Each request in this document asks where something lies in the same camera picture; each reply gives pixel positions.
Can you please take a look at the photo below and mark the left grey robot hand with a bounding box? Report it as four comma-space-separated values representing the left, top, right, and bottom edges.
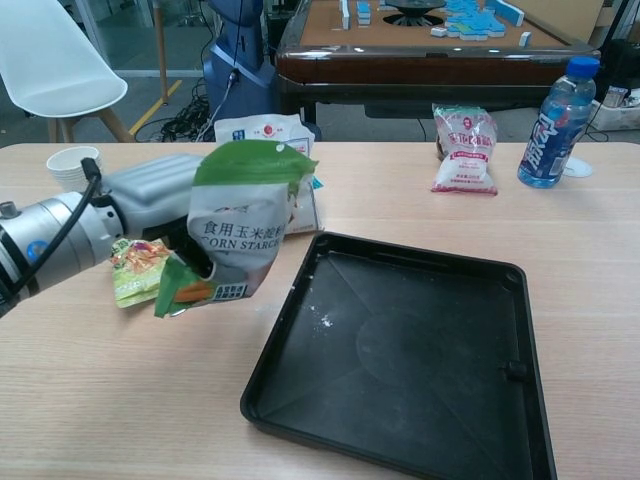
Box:
99, 152, 221, 281

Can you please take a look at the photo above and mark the green white corn starch bag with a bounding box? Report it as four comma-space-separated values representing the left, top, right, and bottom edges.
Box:
153, 140, 320, 320

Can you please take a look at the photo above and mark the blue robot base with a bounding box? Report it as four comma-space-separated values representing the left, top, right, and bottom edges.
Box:
202, 0, 276, 124

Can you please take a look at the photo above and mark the white castor sugar bag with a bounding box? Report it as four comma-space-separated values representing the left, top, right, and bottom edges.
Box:
213, 112, 322, 235

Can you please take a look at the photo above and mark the black square plastic tray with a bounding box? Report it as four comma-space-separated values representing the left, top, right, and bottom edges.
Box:
239, 230, 559, 480

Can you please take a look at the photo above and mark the white sugar bag pink print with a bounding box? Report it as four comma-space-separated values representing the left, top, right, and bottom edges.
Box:
430, 102, 500, 197

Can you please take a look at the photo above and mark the green snack packet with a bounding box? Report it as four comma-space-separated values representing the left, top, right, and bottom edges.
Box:
110, 237, 171, 310

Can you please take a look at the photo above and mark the white paper cup stack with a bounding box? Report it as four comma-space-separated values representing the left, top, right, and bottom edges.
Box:
45, 146, 104, 194

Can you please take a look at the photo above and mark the white chair with wooden legs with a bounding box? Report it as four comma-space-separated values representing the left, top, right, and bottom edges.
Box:
0, 0, 134, 145

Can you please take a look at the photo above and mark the dark wooden mahjong table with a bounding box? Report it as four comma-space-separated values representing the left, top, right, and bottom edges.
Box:
274, 0, 601, 141

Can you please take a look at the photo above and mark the black mahjong centre dome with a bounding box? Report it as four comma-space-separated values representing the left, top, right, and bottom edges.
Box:
382, 0, 446, 26

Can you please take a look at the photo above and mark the blue capped drink bottle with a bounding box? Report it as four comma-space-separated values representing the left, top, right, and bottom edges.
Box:
517, 56, 601, 190

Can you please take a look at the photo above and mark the white cardboard box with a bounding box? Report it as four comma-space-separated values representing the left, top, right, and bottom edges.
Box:
597, 85, 640, 132

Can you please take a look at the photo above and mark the black floor cable bundle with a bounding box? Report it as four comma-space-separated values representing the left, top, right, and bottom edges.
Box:
159, 89, 217, 144

